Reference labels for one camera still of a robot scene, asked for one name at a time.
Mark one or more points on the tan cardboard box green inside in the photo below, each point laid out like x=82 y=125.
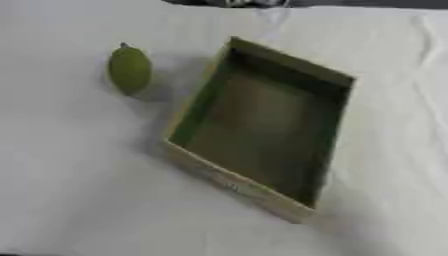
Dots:
x=262 y=126

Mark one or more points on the green toy mango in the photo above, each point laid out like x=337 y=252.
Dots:
x=129 y=70

